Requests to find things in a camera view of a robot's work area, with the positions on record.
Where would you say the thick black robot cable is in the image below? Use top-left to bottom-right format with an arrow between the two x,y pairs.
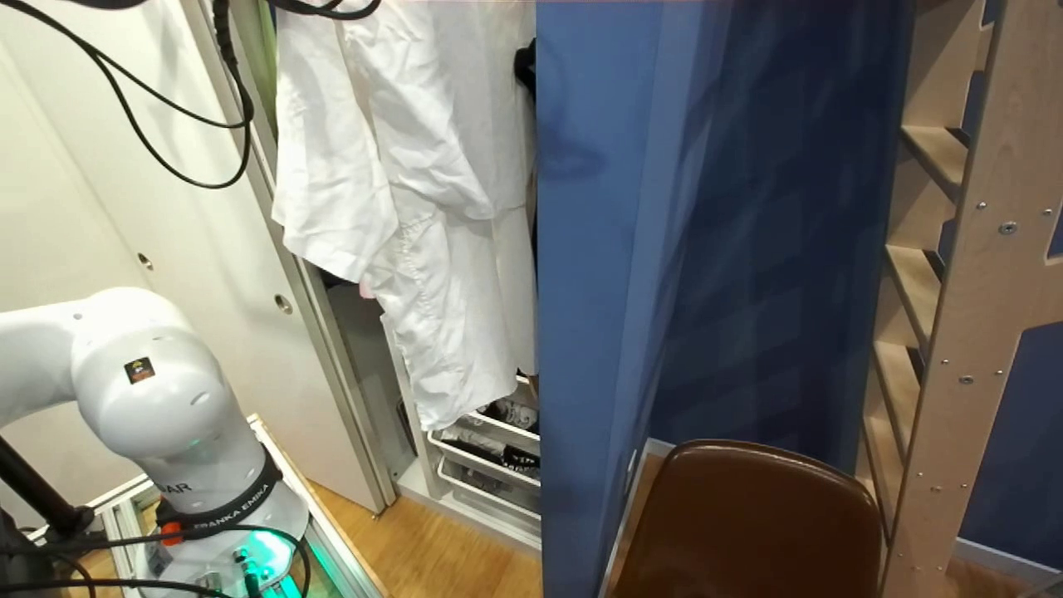
0,0 -> 260,192

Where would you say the wooden loft ladder frame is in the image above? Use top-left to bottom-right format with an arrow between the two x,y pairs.
853,0 -> 1063,598

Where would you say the white shirt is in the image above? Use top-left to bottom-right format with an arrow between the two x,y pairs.
270,0 -> 541,440

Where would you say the white sliding closet door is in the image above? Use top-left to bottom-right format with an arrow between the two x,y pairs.
0,0 -> 399,518

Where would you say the white wire drawer unit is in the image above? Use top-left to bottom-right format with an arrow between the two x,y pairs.
417,374 -> 546,554

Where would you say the black tripod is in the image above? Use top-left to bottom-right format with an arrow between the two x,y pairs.
0,433 -> 99,598

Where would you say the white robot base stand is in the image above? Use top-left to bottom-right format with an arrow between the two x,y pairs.
95,411 -> 391,598

